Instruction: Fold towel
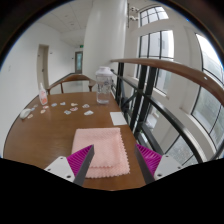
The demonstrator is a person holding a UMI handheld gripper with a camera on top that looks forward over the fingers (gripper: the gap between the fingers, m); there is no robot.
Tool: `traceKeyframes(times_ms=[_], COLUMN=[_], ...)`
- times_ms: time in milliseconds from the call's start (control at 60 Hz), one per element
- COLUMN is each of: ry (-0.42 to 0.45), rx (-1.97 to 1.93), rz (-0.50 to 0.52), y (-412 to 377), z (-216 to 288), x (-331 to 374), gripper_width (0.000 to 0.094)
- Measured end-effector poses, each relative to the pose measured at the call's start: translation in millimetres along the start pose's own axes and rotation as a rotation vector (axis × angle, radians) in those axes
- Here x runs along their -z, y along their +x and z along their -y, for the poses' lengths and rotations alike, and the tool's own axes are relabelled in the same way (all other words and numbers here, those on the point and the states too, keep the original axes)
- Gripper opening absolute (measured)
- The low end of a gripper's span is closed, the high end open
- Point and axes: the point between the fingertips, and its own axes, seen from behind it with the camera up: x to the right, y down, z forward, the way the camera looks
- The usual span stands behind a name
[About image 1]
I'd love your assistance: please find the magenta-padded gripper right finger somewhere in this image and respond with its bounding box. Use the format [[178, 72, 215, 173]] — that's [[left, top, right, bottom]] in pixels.
[[134, 143, 184, 185]]

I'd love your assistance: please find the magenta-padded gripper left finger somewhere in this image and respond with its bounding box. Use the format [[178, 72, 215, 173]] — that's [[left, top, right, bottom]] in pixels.
[[43, 144, 95, 187]]

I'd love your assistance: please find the pink towel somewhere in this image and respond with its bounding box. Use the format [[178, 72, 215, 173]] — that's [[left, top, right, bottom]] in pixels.
[[71, 127, 131, 179]]

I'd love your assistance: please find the white paper card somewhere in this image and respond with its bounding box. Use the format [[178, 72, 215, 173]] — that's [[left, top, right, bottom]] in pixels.
[[109, 111, 128, 127]]

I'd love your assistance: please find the white computer mouse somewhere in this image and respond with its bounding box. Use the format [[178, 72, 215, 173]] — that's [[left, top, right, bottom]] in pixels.
[[19, 108, 33, 120]]

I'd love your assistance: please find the white bottle with pink label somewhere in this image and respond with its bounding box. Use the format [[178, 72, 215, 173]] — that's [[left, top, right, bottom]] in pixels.
[[38, 82, 49, 106]]

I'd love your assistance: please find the wooden chair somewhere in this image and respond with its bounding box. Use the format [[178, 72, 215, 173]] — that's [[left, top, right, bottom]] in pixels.
[[46, 73, 97, 96]]

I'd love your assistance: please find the wooden-topped black railing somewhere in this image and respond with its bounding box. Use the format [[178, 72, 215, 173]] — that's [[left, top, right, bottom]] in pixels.
[[109, 58, 224, 168]]

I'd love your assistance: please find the glass double door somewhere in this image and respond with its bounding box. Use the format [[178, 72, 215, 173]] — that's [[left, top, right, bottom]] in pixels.
[[74, 50, 84, 74]]

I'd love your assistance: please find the white side door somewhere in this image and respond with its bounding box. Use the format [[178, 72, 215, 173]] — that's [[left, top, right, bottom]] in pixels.
[[36, 43, 50, 89]]

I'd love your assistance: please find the large framed window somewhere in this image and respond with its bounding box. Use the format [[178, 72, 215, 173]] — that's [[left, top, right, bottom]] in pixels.
[[134, 5, 224, 164]]

